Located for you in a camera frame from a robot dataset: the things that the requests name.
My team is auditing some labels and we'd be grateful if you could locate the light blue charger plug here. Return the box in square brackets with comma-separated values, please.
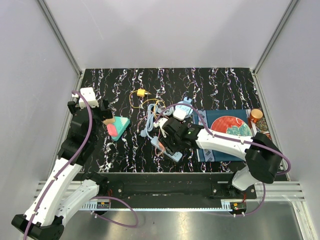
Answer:
[183, 97, 192, 105]

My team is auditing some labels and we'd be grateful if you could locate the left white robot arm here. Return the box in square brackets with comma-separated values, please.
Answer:
[11, 99, 113, 240]

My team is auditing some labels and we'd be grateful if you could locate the copper metal cup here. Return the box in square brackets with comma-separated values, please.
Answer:
[249, 108, 264, 124]

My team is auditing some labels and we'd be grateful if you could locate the teal triangular power strip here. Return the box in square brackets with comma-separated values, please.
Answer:
[111, 116, 130, 141]

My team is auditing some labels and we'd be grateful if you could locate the yellow small charger plug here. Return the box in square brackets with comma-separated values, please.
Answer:
[136, 88, 151, 98]

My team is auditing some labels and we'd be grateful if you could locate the dark blue patterned placemat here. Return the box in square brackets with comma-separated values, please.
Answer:
[193, 109, 251, 162]

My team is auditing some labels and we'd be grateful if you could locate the light blue long power strip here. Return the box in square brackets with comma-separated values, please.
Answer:
[150, 136, 183, 163]

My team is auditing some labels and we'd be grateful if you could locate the salmon small charger plug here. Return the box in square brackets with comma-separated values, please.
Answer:
[157, 141, 164, 150]

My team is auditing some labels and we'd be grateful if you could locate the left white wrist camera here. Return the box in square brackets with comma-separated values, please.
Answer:
[72, 87, 99, 109]

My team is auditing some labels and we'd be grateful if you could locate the white square plug adapter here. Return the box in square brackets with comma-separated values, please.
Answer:
[173, 108, 187, 121]

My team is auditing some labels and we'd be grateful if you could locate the light blue coiled power cord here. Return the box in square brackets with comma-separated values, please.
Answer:
[139, 103, 161, 141]

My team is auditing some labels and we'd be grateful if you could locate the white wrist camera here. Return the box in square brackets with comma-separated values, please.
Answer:
[153, 118, 168, 138]
[72, 87, 99, 109]

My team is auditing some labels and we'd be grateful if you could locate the round light blue power socket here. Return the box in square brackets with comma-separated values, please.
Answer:
[174, 101, 193, 119]

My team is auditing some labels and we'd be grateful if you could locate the red floral ceramic plate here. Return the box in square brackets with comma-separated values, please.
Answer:
[210, 116, 253, 137]

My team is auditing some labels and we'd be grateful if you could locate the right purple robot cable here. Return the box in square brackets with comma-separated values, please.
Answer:
[154, 103, 292, 218]

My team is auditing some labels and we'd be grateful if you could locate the colourful patterned coaster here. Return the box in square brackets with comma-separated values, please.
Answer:
[248, 117, 272, 140]

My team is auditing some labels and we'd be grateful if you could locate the pink square plug adapter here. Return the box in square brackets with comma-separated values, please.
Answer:
[107, 123, 118, 137]

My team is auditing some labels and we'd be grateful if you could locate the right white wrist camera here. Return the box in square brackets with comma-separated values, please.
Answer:
[153, 118, 168, 138]

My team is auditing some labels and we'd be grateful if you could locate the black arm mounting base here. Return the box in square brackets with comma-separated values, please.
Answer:
[79, 171, 258, 210]

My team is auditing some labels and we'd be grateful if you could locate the orange thin charging cable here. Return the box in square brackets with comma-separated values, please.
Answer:
[128, 91, 176, 157]

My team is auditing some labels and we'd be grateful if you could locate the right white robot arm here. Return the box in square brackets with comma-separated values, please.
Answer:
[154, 117, 284, 199]

